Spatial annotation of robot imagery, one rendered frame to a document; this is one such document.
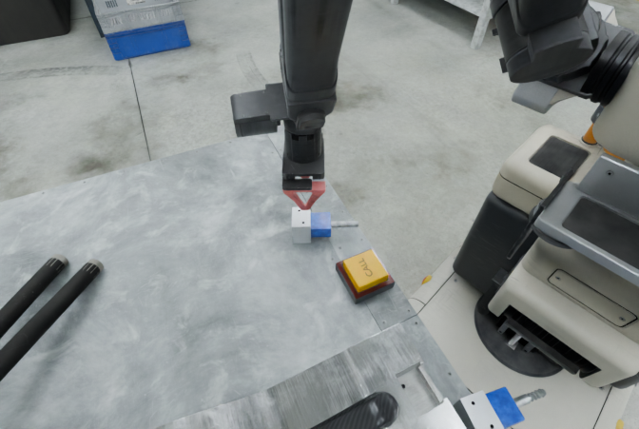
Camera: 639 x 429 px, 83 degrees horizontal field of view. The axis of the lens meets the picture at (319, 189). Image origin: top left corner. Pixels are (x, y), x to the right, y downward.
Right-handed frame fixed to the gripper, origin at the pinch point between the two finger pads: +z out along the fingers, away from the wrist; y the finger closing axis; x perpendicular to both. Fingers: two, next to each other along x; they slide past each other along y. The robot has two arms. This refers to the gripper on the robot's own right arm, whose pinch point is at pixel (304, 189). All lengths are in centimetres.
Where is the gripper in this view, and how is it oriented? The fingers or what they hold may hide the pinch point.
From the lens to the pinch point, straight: 65.2
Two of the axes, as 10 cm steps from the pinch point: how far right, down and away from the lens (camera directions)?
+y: 0.3, 7.3, -6.8
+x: 10.0, -0.2, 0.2
